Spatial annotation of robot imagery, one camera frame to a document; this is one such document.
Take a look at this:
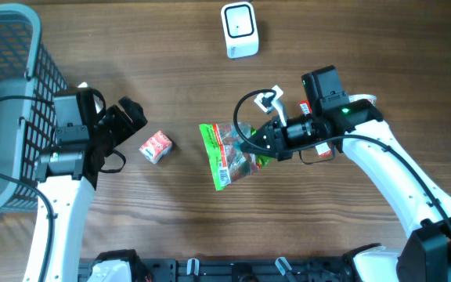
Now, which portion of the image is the green snack bag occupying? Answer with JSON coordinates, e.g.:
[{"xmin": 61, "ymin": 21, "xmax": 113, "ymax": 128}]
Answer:
[{"xmin": 199, "ymin": 123, "xmax": 271, "ymax": 191}]

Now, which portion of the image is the dark grey plastic basket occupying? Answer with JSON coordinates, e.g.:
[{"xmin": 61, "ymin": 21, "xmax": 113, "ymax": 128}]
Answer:
[{"xmin": 0, "ymin": 4, "xmax": 67, "ymax": 213}]

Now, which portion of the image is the black camera cable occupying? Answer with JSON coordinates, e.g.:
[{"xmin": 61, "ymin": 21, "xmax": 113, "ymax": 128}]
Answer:
[
  {"xmin": 0, "ymin": 88, "xmax": 128, "ymax": 282},
  {"xmin": 233, "ymin": 89, "xmax": 451, "ymax": 282}
]

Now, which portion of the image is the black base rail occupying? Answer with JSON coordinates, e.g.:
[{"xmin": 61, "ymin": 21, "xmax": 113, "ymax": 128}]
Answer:
[{"xmin": 78, "ymin": 256, "xmax": 417, "ymax": 282}]

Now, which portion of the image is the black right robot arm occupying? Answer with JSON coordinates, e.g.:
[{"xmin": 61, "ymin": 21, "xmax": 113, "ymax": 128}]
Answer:
[{"xmin": 240, "ymin": 66, "xmax": 451, "ymax": 281}]

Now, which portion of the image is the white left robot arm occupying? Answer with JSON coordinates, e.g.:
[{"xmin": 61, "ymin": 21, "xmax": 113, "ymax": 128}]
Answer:
[{"xmin": 24, "ymin": 87, "xmax": 147, "ymax": 281}]

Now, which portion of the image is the black right camera cable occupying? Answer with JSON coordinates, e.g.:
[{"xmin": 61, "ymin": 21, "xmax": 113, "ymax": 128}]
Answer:
[{"xmin": 233, "ymin": 89, "xmax": 451, "ymax": 282}]

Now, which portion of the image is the cup noodles container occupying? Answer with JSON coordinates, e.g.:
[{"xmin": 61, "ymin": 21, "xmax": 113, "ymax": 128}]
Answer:
[{"xmin": 349, "ymin": 94, "xmax": 377, "ymax": 106}]

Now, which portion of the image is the white barcode scanner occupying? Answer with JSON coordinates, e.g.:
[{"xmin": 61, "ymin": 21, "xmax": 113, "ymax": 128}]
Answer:
[{"xmin": 221, "ymin": 2, "xmax": 259, "ymax": 60}]

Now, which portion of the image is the black left camera cable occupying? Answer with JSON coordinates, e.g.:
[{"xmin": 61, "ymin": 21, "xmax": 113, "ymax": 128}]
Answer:
[{"xmin": 0, "ymin": 88, "xmax": 128, "ymax": 282}]

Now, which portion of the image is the small red white box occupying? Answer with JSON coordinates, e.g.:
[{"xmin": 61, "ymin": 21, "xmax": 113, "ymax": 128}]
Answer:
[{"xmin": 139, "ymin": 131, "xmax": 173, "ymax": 164}]

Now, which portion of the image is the red stick packet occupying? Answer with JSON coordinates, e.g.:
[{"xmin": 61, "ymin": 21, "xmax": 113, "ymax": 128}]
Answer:
[{"xmin": 299, "ymin": 100, "xmax": 332, "ymax": 158}]

